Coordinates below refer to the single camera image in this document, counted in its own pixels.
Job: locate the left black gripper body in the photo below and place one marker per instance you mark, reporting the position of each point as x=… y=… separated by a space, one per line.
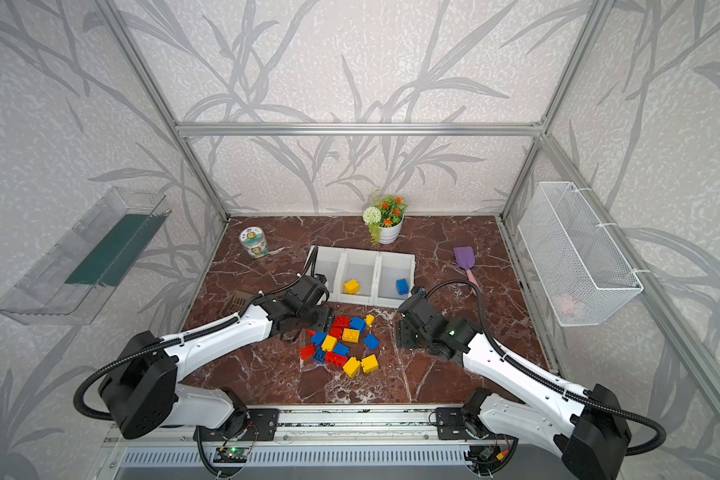
x=311 y=313

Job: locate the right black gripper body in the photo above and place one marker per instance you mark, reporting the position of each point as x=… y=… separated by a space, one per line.
x=405 y=324

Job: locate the blue lego brick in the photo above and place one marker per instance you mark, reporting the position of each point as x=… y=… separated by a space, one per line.
x=371 y=342
x=358 y=324
x=402 y=287
x=318 y=339
x=341 y=350

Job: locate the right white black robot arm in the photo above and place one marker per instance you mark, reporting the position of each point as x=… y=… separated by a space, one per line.
x=586 y=428

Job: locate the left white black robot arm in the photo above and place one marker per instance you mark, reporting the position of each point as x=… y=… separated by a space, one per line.
x=143 y=389

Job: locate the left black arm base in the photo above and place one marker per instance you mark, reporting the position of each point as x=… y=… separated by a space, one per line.
x=246 y=425

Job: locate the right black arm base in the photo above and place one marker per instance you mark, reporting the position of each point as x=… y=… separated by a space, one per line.
x=462 y=422

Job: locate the blue lego brick low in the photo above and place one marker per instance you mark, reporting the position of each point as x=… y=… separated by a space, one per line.
x=320 y=357

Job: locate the left white bin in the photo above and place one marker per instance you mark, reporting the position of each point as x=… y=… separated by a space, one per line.
x=327 y=264

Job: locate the white bin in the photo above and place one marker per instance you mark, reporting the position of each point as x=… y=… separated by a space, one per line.
x=327 y=264
x=389 y=268
x=356 y=265

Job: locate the right white bin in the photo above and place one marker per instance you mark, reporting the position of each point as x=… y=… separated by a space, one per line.
x=389 y=268

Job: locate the brown slotted scoop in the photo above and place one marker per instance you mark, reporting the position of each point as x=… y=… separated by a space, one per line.
x=235 y=302

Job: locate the red flat lego brick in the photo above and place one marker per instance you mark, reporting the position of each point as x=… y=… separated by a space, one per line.
x=335 y=359

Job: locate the middle white bin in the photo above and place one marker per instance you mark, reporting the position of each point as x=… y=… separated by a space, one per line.
x=356 y=265

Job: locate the purple pink scoop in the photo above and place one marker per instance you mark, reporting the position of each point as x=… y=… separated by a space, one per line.
x=465 y=259

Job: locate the white potted flower plant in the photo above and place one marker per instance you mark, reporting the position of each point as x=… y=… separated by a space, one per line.
x=384 y=217

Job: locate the pink item in basket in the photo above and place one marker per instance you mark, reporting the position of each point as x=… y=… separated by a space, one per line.
x=566 y=305

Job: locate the green circuit board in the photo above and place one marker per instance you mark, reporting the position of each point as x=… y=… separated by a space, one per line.
x=231 y=455

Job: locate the green mat in shelf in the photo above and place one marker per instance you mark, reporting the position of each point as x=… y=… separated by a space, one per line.
x=108 y=262

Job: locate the aluminium front rail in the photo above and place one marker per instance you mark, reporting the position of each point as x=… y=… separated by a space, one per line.
x=409 y=423

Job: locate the white wire mesh basket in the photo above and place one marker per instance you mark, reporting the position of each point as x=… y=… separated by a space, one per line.
x=574 y=253

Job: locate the clear plastic wall shelf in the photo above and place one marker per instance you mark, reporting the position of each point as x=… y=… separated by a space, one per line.
x=41 y=297

